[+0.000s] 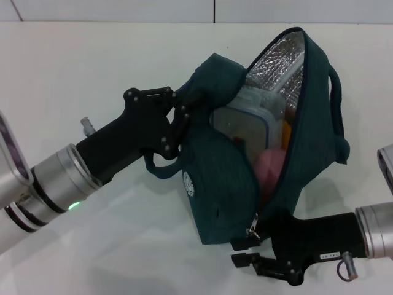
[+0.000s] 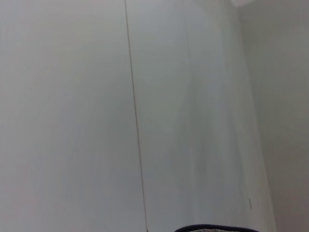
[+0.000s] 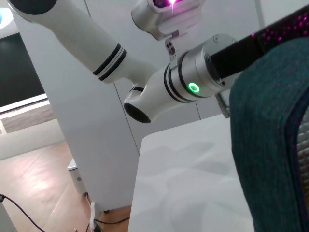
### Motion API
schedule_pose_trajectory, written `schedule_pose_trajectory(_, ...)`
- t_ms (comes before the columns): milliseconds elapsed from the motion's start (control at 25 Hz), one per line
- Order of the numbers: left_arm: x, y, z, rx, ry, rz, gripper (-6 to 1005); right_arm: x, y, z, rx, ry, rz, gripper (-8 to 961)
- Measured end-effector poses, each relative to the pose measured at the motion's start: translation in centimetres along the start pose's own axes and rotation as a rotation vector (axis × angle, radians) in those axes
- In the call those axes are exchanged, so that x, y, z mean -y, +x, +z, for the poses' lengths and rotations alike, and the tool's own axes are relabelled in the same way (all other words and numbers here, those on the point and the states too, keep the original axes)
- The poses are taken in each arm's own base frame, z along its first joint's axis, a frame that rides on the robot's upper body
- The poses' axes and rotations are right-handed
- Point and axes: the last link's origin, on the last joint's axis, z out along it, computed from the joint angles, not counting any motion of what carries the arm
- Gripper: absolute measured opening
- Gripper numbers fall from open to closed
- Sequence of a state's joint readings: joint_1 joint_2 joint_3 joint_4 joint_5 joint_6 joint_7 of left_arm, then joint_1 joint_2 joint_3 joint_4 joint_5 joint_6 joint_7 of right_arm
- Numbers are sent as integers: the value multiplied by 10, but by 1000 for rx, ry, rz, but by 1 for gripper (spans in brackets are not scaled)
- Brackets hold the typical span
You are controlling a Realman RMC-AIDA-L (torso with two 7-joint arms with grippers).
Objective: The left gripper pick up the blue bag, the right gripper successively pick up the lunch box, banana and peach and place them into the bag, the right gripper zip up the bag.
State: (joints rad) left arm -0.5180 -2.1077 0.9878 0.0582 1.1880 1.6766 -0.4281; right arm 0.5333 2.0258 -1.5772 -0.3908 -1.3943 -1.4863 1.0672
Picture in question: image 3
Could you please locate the dark glass wall panel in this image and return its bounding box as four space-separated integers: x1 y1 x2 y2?
0 32 48 109

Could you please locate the dark teal insulated lunch bag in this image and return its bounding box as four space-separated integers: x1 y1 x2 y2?
228 36 309 232

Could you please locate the white base foot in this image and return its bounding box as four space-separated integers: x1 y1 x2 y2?
88 201 102 232

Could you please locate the silver left wrist connector post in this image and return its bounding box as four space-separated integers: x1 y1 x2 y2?
214 92 231 119

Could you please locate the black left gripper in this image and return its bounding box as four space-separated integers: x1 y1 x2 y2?
209 4 309 80

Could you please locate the black floor cable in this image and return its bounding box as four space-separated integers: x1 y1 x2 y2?
0 192 47 232

